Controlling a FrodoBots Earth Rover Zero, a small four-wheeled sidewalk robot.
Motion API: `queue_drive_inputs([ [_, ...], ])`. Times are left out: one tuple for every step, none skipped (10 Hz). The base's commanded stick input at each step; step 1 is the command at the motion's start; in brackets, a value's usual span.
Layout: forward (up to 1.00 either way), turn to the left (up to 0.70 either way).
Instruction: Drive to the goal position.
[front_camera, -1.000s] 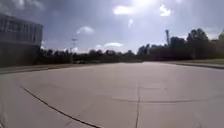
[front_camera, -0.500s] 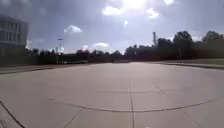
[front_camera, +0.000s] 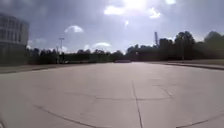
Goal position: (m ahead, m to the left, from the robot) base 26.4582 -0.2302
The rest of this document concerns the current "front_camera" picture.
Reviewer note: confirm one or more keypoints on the pale concrete slab plaza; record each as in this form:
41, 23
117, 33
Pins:
110, 86

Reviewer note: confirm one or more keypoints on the tall slim tower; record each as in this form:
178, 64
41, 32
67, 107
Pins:
155, 38

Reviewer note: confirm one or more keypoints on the tall lamp pole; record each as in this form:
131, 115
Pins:
61, 45

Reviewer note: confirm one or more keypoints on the row of dark trees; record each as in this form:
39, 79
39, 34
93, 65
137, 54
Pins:
183, 48

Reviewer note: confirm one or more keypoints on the dark kerb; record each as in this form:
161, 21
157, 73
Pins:
200, 66

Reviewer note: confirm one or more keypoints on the grass strip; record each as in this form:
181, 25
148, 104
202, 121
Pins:
200, 61

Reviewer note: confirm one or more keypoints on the dark ground strip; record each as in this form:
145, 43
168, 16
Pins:
20, 68

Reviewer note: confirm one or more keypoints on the grey glass-fronted building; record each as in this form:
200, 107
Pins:
11, 33

